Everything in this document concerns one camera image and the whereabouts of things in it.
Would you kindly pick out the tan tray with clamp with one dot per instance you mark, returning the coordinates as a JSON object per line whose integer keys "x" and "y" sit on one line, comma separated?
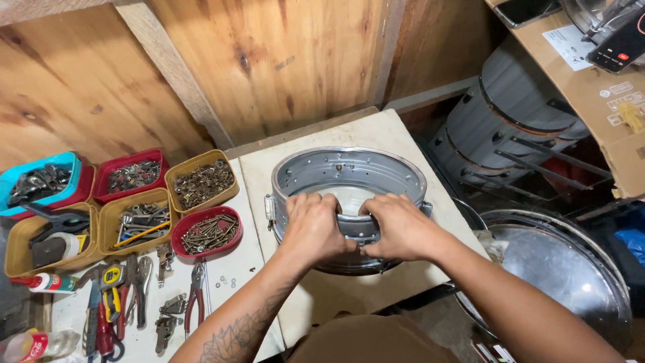
{"x": 20, "y": 252}

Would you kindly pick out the blue plastic bag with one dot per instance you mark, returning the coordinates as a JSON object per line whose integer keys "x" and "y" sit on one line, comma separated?
{"x": 632, "y": 244}

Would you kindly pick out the small metal washers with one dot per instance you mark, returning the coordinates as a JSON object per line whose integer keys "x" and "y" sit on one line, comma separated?
{"x": 225, "y": 282}

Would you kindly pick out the white glue tube red cap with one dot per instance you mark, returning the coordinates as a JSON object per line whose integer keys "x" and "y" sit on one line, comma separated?
{"x": 50, "y": 283}

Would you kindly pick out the shiny metal drum rim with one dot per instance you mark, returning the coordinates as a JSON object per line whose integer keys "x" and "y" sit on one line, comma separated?
{"x": 584, "y": 15}

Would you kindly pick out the black smartphone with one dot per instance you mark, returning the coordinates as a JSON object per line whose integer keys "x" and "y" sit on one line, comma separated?
{"x": 526, "y": 10}

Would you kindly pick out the person's left hand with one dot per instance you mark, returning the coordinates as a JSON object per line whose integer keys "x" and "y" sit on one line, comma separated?
{"x": 312, "y": 232}

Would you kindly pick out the black phone on holder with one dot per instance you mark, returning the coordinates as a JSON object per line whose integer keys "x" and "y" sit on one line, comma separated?
{"x": 620, "y": 48}

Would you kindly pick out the clear bottle with red label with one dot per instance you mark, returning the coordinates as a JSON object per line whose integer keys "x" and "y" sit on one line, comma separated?
{"x": 38, "y": 345}

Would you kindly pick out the silver locking pliers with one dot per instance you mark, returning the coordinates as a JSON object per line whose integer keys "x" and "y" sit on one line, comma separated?
{"x": 142, "y": 287}

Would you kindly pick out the red tray of metal keys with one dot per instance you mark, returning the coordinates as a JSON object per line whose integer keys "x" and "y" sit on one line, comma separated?
{"x": 132, "y": 176}

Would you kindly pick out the brown cardboard box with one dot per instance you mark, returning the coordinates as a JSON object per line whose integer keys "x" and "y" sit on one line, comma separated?
{"x": 594, "y": 96}

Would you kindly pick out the black metal rack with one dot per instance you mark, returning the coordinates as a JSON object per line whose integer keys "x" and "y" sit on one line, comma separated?
{"x": 549, "y": 166}

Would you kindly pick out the thin metal rod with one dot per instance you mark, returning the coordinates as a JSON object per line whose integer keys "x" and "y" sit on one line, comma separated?
{"x": 207, "y": 287}

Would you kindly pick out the red tray under blue tray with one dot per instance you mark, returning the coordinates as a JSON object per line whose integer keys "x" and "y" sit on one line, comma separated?
{"x": 86, "y": 189}

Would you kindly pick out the tan tray of wrenches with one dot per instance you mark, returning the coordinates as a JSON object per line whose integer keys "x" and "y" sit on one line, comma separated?
{"x": 138, "y": 222}

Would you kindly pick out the person's brown shirt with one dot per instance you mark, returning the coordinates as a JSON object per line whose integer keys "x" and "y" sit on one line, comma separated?
{"x": 373, "y": 340}

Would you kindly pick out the yellow tape measure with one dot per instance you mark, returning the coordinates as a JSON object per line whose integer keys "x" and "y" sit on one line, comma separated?
{"x": 112, "y": 276}

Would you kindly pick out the tan tray of brass nuts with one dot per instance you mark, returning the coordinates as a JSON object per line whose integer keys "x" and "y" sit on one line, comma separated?
{"x": 202, "y": 181}

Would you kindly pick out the person's right hand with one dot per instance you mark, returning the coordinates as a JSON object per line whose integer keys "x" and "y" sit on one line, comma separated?
{"x": 403, "y": 232}

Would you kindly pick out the red oval bowl of screws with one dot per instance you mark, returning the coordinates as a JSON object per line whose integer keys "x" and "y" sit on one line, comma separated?
{"x": 207, "y": 233}

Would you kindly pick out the yellow utility knife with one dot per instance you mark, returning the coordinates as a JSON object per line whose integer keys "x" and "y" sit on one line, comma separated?
{"x": 112, "y": 305}

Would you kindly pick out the metal drum lug bracket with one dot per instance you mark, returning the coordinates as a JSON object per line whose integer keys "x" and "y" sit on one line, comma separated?
{"x": 174, "y": 305}
{"x": 164, "y": 259}
{"x": 164, "y": 330}

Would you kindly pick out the yellow pencil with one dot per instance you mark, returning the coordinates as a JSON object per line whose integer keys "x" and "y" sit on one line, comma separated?
{"x": 141, "y": 235}

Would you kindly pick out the black spring clamp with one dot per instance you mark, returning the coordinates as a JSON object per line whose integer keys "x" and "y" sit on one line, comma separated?
{"x": 55, "y": 222}

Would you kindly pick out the blue tray of metal parts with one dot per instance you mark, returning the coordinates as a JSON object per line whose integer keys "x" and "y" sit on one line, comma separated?
{"x": 40, "y": 184}

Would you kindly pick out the stack of grey drum shells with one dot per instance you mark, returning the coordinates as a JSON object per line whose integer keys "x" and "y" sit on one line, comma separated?
{"x": 514, "y": 111}

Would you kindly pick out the grey metal drum shell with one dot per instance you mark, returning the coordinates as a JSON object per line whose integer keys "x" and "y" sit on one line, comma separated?
{"x": 347, "y": 169}

